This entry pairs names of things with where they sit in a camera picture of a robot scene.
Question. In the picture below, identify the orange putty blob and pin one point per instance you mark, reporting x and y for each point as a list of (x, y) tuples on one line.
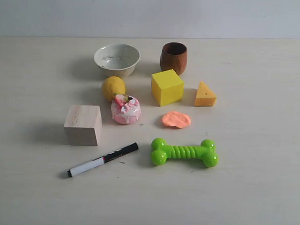
[(176, 119)]

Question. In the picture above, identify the pink strawberry cake toy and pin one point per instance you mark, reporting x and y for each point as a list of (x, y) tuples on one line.
[(125, 109)]

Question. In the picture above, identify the yellow cube block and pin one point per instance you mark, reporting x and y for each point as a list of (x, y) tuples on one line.
[(167, 87)]

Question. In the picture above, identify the black white marker pen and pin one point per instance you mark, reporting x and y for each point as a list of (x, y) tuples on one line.
[(75, 171)]

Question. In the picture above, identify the green bone dog toy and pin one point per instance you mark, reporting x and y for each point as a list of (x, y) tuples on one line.
[(204, 152)]

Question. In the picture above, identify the yellow lemon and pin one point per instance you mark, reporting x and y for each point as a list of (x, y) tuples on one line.
[(112, 86)]

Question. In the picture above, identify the orange cheese wedge sponge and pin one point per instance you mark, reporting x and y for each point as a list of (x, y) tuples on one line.
[(204, 96)]

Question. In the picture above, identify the brown wooden cup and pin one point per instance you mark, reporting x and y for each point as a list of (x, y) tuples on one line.
[(174, 56)]

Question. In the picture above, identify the white ceramic bowl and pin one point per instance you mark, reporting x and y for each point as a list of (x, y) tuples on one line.
[(117, 59)]

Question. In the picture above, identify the light wooden cube block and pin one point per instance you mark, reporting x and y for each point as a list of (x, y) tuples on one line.
[(83, 125)]

